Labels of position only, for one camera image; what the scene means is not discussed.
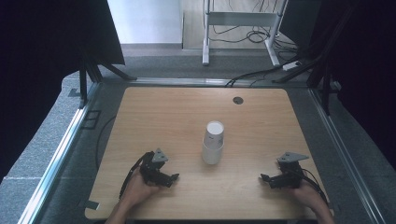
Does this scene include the black curtain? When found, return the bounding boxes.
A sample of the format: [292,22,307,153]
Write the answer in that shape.
[0,0,126,185]
[279,0,396,172]

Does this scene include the person's left hand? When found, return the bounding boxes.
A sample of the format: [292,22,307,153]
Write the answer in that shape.
[122,169,163,208]

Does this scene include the person's right hand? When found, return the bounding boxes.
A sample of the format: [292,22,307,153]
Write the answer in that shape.
[288,181,327,213]

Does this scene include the stack of white cups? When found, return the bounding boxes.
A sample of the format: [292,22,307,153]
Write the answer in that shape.
[201,120,225,165]

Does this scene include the black power strip cable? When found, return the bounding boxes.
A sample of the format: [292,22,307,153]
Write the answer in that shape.
[224,55,300,89]

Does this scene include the white power strip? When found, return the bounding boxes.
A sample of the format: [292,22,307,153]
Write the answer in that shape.
[281,60,303,72]

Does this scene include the tangle of black floor cables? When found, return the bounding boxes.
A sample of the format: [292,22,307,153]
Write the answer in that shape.
[208,24,300,54]

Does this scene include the black tripod stand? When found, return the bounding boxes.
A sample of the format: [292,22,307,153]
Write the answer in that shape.
[272,0,359,117]
[78,50,138,110]

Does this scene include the aluminium floor rail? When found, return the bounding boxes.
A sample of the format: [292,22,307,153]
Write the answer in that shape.
[307,88,388,224]
[17,82,105,224]

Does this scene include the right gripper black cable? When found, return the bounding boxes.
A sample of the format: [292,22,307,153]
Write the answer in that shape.
[295,167,331,208]

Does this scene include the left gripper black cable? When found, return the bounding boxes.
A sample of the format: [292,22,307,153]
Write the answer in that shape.
[119,151,155,200]

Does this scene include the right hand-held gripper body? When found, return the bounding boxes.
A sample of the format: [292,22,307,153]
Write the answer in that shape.
[276,151,310,189]

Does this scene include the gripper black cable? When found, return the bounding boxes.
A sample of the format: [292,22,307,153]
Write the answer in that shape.
[119,151,155,200]
[295,167,331,208]

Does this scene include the white metal stand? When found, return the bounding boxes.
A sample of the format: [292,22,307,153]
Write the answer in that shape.
[202,0,290,67]

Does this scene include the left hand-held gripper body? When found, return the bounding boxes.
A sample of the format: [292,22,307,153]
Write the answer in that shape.
[138,147,169,186]

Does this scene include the thin black floor cable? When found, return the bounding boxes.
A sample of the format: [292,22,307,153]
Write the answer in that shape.
[94,115,118,171]

